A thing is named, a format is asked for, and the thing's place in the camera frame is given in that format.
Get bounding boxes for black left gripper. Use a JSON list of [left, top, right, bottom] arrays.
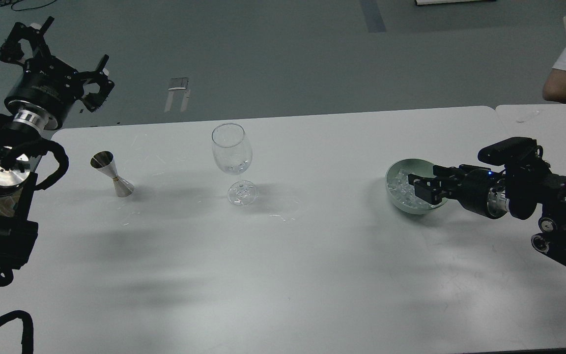
[[0, 16, 115, 131]]

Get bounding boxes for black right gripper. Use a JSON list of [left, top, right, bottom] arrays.
[[407, 164, 509, 219]]

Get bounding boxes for clear ice cubes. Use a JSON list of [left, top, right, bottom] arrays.
[[387, 168, 429, 209]]

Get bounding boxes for steel double jigger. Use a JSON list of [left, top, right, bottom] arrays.
[[90, 151, 134, 198]]

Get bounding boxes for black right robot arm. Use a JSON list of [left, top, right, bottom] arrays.
[[407, 157, 566, 267]]

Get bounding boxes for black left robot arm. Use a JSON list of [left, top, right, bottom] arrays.
[[0, 17, 114, 354]]

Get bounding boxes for clear wine glass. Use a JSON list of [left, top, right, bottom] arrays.
[[211, 122, 258, 206]]

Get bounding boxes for green bowl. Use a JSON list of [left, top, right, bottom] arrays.
[[385, 158, 447, 215]]

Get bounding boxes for black floor cable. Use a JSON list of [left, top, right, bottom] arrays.
[[0, 0, 58, 20]]

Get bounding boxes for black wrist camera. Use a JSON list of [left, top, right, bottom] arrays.
[[478, 137, 546, 167]]

